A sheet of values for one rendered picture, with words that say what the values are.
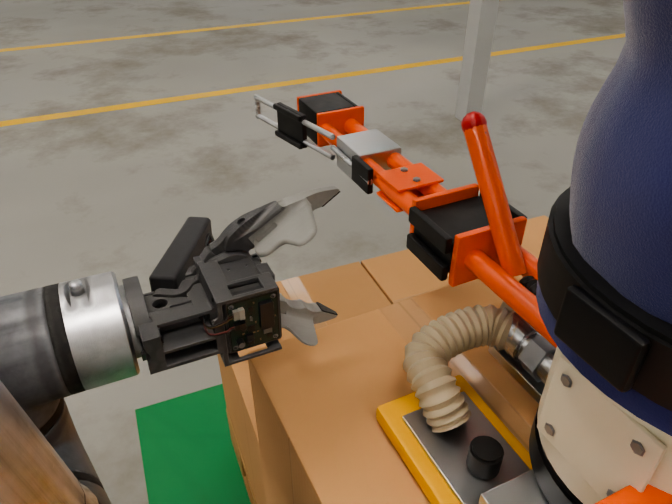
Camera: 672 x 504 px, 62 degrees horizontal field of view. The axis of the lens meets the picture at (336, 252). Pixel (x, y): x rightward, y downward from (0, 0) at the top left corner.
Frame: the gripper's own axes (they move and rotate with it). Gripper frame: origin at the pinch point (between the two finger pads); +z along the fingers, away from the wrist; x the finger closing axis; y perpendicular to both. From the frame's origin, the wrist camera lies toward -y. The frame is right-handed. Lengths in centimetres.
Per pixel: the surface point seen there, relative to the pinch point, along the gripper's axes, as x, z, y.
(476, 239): 2.7, 11.4, 7.1
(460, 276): -1.4, 10.2, 7.1
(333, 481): -13.3, -7.2, 15.0
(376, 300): -52, 33, -46
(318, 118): 2.5, 10.5, -27.9
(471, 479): -10.3, 2.5, 21.5
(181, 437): -107, -15, -72
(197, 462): -107, -13, -61
